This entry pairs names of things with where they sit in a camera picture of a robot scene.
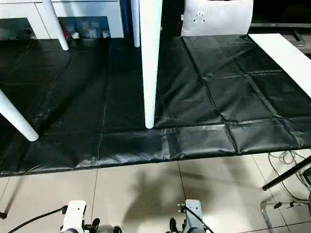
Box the white plastic table leg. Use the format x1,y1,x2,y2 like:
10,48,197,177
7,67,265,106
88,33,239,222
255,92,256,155
130,0,141,48
138,0,163,129
0,89,39,142
42,0,69,51

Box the black work mat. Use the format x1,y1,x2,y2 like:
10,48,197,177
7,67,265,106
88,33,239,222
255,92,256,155
0,33,311,176

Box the tall white jar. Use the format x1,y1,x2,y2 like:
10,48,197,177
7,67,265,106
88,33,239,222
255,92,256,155
88,21,100,37

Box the white flat sheet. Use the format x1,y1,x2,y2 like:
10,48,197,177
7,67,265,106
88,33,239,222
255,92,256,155
247,33,311,98

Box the grey printed cushion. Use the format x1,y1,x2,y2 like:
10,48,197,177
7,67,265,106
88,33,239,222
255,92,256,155
181,0,254,37

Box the black tall furniture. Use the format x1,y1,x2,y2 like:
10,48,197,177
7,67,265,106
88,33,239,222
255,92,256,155
121,0,311,38

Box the white glass-door cabinet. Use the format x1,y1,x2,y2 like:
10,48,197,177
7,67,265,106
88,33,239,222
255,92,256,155
0,0,124,41

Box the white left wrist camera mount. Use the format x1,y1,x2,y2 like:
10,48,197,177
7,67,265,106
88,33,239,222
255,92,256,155
60,200,87,233

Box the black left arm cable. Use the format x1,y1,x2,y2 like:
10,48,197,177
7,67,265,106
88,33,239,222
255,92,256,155
4,205,69,233

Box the grey metal stand frame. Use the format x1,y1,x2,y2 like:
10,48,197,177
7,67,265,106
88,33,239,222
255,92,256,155
260,194,311,233

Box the thin black floor cables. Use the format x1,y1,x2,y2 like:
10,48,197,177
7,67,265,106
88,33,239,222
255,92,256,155
268,150,311,202

